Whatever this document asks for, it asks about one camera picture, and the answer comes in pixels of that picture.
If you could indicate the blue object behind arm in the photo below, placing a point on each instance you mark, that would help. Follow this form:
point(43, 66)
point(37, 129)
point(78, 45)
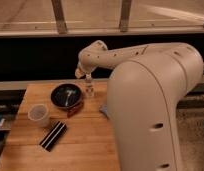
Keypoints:
point(103, 110)

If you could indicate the black striped rectangular block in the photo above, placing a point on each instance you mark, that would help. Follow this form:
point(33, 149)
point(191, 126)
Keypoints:
point(51, 138)

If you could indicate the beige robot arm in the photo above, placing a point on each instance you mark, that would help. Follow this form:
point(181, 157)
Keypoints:
point(143, 90)

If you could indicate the black bowl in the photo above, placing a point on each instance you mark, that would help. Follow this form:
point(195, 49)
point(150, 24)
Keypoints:
point(66, 95)

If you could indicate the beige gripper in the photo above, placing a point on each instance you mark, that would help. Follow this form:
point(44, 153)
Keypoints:
point(83, 70)

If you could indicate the metal window frame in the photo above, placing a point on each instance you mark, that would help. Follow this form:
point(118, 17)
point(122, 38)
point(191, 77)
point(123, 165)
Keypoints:
point(100, 17)

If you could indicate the brown wooden block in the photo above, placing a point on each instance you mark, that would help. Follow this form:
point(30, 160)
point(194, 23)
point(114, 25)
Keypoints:
point(75, 109)

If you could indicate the translucent plastic cup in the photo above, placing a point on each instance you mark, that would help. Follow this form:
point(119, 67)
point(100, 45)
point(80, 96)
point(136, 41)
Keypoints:
point(39, 114)

